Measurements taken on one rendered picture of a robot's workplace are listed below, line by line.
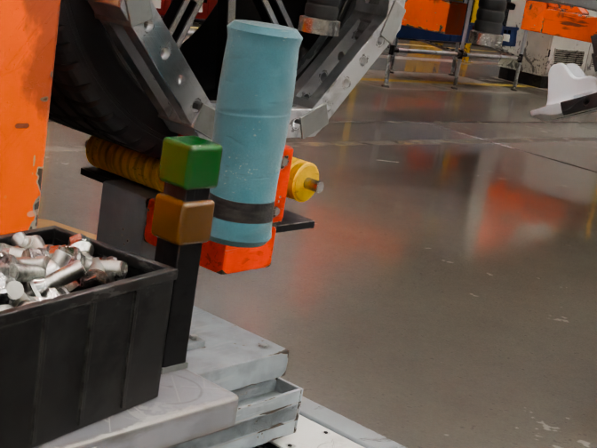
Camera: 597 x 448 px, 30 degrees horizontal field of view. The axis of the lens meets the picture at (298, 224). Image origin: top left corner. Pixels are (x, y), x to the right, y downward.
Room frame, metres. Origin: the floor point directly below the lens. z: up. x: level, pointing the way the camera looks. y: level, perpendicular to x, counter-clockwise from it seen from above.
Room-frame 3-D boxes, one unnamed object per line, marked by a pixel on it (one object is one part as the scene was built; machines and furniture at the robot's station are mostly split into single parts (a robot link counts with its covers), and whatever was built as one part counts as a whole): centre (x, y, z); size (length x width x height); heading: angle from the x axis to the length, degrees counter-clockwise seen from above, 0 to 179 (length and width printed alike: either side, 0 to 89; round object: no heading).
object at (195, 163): (0.95, 0.10, 0.64); 0.04 x 0.04 x 0.04; 51
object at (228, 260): (1.50, 0.12, 0.48); 0.16 x 0.12 x 0.17; 51
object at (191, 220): (0.95, 0.10, 0.59); 0.04 x 0.04 x 0.04; 51
